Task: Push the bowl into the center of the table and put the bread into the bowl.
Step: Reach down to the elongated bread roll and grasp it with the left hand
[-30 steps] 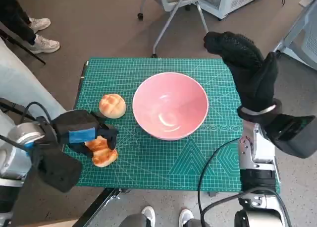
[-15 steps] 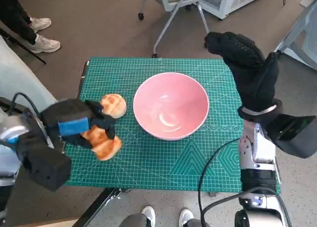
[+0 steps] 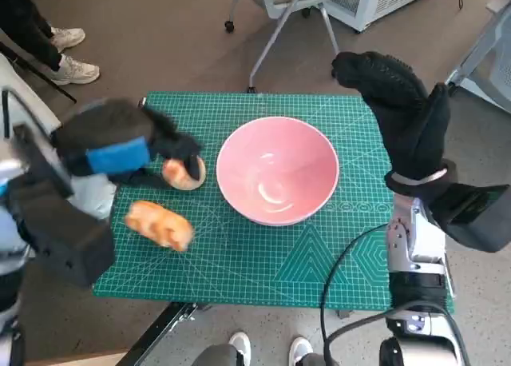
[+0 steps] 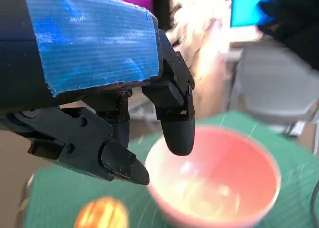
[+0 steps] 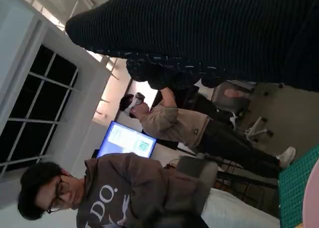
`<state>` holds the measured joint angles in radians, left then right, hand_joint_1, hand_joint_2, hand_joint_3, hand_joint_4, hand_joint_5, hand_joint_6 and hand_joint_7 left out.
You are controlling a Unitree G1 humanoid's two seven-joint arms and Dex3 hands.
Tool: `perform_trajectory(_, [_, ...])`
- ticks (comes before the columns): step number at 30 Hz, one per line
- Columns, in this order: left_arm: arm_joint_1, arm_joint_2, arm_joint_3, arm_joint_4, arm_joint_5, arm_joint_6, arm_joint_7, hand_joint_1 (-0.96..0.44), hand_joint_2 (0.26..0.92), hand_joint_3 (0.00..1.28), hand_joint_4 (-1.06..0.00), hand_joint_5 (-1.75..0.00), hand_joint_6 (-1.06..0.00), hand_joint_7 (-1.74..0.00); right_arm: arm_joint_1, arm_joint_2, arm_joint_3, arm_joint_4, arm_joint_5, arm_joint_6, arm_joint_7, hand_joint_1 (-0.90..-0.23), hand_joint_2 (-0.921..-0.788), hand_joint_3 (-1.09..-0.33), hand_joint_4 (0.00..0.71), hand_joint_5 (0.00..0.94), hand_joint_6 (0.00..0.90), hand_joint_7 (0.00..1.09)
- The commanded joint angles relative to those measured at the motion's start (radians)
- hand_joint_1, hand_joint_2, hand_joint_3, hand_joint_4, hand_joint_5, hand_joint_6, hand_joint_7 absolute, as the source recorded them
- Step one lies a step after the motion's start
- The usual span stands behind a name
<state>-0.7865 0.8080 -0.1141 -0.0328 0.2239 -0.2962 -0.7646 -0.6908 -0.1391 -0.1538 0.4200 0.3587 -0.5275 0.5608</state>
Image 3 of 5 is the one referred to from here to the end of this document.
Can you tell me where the black metal table leg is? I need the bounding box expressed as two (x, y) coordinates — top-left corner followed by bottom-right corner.
(119, 301), (212, 366)

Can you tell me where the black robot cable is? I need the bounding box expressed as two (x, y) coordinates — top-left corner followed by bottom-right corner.
(321, 223), (387, 366)
(1, 86), (53, 141)
(323, 304), (470, 366)

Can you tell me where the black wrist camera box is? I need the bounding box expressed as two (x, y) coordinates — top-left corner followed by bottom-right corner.
(429, 181), (510, 254)
(7, 124), (117, 289)

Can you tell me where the pink bowl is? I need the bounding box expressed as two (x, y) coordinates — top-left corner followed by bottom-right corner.
(216, 117), (341, 227)

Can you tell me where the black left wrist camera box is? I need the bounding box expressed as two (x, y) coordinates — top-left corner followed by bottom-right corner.
(7, 124), (117, 289)

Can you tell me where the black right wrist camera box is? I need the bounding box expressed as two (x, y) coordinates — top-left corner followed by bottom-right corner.
(429, 181), (510, 254)

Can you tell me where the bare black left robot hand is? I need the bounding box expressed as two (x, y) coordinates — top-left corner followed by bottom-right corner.
(51, 97), (208, 189)

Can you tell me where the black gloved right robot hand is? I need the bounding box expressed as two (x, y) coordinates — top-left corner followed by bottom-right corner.
(331, 51), (452, 181)

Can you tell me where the long toasted bread loaf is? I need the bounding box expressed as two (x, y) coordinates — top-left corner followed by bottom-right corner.
(124, 200), (196, 252)

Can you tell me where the round bread bun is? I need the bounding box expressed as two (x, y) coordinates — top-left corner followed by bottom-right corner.
(161, 154), (208, 191)

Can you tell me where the white perforated cabinet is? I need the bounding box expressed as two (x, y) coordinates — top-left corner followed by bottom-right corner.
(323, 0), (440, 34)

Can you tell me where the black tripod leg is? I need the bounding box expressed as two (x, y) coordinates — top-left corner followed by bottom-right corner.
(0, 29), (77, 104)

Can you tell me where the green cutting mat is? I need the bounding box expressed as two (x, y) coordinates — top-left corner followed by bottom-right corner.
(92, 92), (455, 314)

